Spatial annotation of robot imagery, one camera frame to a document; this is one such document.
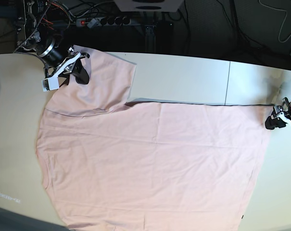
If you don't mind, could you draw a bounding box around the aluminium table leg post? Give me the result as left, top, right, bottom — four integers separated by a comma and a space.
145, 26, 156, 53

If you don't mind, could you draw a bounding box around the grey box with oval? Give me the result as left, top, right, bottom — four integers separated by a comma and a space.
114, 0, 184, 12

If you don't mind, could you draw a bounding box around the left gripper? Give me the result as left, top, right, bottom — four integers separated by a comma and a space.
265, 97, 291, 130

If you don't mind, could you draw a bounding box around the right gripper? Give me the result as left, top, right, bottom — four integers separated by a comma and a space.
44, 47, 90, 85

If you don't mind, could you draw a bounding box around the grey cable on floor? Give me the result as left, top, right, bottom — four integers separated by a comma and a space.
258, 0, 291, 43

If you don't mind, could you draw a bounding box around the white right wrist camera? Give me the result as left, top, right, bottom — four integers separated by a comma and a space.
41, 77, 60, 92

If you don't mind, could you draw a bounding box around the black power strip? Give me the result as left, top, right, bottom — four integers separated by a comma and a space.
75, 16, 132, 28

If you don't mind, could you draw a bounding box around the white label sticker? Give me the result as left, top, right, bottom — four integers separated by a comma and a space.
0, 192, 21, 204

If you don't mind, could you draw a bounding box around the black power adapter box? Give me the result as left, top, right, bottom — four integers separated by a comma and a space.
156, 20, 174, 37

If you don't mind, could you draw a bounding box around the pink T-shirt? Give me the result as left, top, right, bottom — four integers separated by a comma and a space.
36, 46, 270, 231

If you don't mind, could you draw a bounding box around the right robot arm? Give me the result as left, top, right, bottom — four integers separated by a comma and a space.
13, 0, 90, 91

